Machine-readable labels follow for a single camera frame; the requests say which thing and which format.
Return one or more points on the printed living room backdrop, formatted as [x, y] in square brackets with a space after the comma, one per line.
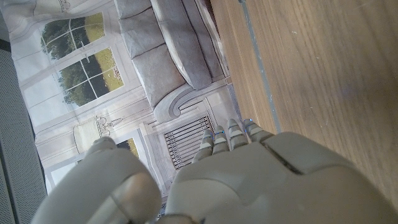
[93, 93]

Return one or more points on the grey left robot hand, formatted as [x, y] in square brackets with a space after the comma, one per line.
[267, 186]

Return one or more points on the grey perforated wall panel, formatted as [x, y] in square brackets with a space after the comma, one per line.
[18, 149]

